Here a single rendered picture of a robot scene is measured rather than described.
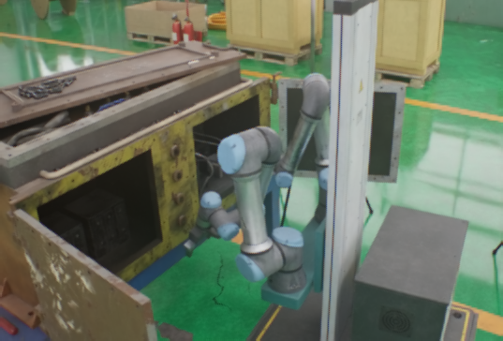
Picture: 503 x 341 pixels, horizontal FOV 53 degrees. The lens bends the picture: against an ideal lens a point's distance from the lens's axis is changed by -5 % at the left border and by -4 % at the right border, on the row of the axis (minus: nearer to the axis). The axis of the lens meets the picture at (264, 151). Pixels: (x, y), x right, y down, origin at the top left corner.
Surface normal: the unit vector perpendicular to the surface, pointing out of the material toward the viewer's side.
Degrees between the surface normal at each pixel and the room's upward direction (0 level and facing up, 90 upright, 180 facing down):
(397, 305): 90
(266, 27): 90
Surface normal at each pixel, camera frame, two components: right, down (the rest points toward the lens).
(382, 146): -0.18, 0.43
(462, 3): -0.54, 0.37
